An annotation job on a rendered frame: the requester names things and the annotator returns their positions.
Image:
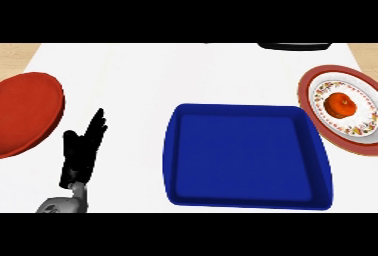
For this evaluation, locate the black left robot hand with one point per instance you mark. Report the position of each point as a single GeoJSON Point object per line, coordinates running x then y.
{"type": "Point", "coordinates": [83, 146]}

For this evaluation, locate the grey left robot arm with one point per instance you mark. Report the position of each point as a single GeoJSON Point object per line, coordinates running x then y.
{"type": "Point", "coordinates": [67, 202]}

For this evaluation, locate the plain red plate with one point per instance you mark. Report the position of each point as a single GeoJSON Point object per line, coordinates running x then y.
{"type": "Point", "coordinates": [24, 113]}

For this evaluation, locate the blue rectangular tray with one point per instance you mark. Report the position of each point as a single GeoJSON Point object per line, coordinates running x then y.
{"type": "Point", "coordinates": [246, 156]}

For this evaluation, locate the orange squash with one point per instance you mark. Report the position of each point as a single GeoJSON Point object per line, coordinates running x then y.
{"type": "Point", "coordinates": [340, 104]}

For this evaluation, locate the red-rimmed floral white plate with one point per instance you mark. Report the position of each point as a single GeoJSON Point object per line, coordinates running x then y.
{"type": "Point", "coordinates": [356, 131]}

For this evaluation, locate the black appliance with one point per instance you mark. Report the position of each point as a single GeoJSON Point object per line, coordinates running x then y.
{"type": "Point", "coordinates": [296, 45]}

